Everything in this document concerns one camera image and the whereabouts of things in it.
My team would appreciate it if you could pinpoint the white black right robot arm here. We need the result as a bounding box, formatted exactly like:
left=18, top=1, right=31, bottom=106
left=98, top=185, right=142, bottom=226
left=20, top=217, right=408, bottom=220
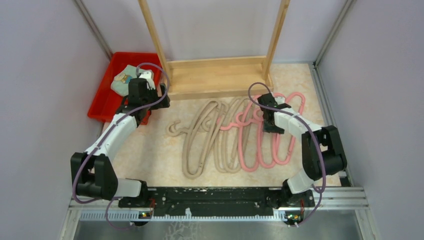
left=257, top=93, right=347, bottom=206

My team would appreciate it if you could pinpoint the green folded cloth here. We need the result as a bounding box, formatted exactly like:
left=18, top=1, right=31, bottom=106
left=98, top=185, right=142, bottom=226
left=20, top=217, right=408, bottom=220
left=110, top=65, right=154, bottom=97

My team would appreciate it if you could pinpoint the wooden hanger rack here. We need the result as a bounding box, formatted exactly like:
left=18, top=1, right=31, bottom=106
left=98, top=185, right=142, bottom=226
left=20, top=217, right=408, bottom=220
left=138, top=0, right=290, bottom=100

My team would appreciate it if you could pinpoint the aluminium frame rail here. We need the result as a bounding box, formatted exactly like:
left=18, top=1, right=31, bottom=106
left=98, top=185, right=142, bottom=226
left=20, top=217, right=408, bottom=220
left=69, top=187, right=369, bottom=223

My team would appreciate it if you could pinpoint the pink plastic hanger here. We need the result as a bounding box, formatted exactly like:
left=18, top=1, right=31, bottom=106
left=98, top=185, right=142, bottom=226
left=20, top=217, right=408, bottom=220
left=243, top=99, right=258, bottom=167
left=233, top=102, right=294, bottom=173
left=271, top=92, right=306, bottom=167

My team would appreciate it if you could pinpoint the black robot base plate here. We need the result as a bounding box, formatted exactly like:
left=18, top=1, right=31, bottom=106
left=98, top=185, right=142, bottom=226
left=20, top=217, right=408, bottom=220
left=118, top=187, right=316, bottom=217

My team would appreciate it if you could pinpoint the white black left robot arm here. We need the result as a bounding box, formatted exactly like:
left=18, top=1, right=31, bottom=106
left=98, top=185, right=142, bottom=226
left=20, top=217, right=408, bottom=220
left=70, top=77, right=170, bottom=207

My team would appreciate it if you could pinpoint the red plastic bin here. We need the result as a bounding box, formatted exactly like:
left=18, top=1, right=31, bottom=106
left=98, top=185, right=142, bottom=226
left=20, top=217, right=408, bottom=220
left=87, top=52, right=161, bottom=123

